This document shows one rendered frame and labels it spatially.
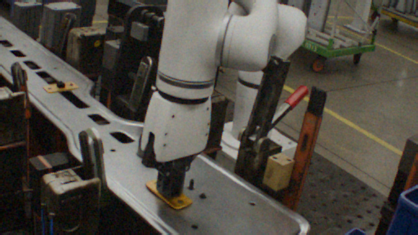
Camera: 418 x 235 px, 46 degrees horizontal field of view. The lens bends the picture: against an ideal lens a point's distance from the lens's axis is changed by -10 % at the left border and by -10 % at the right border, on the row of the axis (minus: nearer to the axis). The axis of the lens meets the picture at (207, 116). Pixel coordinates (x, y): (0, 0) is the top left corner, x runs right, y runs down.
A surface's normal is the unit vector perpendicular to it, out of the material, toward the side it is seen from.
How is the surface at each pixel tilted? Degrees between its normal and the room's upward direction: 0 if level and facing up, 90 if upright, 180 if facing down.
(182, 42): 90
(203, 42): 89
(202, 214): 0
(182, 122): 90
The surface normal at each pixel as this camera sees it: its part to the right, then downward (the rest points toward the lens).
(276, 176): -0.73, 0.17
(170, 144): 0.60, 0.44
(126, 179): 0.16, -0.90
